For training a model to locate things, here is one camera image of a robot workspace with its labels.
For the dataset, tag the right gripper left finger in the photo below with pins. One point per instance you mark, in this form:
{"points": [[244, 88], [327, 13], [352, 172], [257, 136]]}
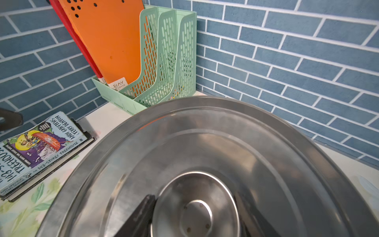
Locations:
{"points": [[140, 221]]}

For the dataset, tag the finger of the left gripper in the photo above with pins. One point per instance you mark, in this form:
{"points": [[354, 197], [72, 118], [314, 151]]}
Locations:
{"points": [[10, 119]]}

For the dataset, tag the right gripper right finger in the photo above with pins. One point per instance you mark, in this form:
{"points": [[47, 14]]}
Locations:
{"points": [[253, 224]]}

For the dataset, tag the steel pot lid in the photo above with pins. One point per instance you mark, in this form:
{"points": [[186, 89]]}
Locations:
{"points": [[207, 169]]}

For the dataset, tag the treehouse book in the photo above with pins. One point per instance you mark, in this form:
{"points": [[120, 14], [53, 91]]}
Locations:
{"points": [[28, 158]]}

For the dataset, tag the red folder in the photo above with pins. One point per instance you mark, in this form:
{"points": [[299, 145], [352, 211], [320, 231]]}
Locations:
{"points": [[59, 9]]}

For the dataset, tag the orange folder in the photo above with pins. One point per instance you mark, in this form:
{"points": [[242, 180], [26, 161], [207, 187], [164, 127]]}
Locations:
{"points": [[110, 30]]}

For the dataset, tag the green file organizer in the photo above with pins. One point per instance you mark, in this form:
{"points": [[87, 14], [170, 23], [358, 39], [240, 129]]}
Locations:
{"points": [[168, 61]]}

